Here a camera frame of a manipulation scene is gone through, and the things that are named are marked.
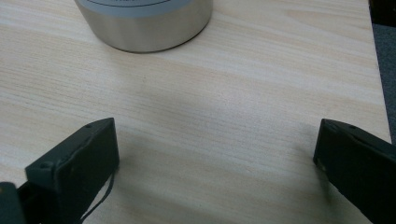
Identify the round metal container with grey lid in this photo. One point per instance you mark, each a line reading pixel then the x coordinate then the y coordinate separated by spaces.
pixel 146 28

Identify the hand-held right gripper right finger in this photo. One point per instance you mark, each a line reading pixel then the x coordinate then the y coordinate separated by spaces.
pixel 358 165

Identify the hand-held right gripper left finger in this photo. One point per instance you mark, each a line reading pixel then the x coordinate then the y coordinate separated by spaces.
pixel 77 168

